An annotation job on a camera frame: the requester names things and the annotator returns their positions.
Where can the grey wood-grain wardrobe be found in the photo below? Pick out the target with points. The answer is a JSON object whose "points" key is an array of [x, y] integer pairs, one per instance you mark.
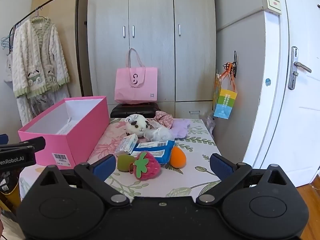
{"points": [[155, 17]]}

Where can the small blue door sticker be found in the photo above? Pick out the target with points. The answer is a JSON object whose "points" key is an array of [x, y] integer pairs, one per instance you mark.
{"points": [[268, 82]]}

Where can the black suitcase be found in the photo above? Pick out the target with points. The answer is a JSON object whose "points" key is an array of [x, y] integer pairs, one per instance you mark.
{"points": [[125, 110]]}

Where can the small tissue pack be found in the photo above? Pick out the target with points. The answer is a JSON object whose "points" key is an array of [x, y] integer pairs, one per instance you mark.
{"points": [[127, 143]]}

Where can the beige wooden panel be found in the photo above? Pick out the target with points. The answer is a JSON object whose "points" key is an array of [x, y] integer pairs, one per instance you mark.
{"points": [[65, 30]]}

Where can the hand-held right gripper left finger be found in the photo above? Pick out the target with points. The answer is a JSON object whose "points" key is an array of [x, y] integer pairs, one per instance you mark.
{"points": [[105, 166]]}

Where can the pink shopping bag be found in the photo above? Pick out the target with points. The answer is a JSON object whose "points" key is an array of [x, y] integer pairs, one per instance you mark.
{"points": [[136, 90]]}

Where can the orange makeup sponge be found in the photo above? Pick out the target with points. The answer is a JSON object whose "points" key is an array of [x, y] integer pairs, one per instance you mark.
{"points": [[178, 158]]}

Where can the beige wall switch box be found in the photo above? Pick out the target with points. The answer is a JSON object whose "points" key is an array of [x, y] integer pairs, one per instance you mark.
{"points": [[272, 3]]}

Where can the white plastic bag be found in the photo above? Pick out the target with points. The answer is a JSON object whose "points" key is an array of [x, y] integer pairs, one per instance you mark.
{"points": [[157, 133]]}

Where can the red strawberry plush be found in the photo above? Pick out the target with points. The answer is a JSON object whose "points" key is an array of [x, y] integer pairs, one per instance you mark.
{"points": [[150, 170]]}

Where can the purple plush pillow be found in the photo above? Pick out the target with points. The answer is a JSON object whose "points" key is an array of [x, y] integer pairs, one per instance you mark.
{"points": [[181, 127]]}

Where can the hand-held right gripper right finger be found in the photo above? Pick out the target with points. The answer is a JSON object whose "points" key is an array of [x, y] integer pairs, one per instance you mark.
{"points": [[221, 166]]}

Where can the white plush animal toy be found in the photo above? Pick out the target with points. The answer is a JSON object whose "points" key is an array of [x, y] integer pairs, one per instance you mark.
{"points": [[136, 127]]}

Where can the white door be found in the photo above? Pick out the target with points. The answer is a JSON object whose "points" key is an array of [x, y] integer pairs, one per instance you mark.
{"points": [[275, 117]]}

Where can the blue clothes hangers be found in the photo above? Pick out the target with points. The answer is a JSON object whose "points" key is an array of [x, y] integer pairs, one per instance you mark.
{"points": [[5, 42]]}

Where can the colourful paper gift bag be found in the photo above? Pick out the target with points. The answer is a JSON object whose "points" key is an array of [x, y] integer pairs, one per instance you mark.
{"points": [[225, 102]]}

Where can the white fleece cardigan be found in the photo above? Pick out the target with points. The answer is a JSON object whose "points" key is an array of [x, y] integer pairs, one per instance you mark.
{"points": [[37, 55]]}

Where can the black wall hook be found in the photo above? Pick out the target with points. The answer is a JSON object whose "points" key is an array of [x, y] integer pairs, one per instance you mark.
{"points": [[235, 57]]}

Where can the white tote bag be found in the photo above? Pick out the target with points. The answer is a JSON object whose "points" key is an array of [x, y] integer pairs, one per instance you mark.
{"points": [[8, 70]]}

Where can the floral fabric pouch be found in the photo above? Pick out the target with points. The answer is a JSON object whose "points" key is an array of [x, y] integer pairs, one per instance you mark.
{"points": [[163, 120]]}

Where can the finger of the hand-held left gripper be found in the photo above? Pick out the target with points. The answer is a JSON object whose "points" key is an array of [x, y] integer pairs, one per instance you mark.
{"points": [[30, 143]]}

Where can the pink cardboard box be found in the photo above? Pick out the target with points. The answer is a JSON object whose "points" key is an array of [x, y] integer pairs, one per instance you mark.
{"points": [[50, 145]]}

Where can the blue wet wipes pack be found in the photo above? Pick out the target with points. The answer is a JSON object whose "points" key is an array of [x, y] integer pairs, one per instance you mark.
{"points": [[160, 155]]}

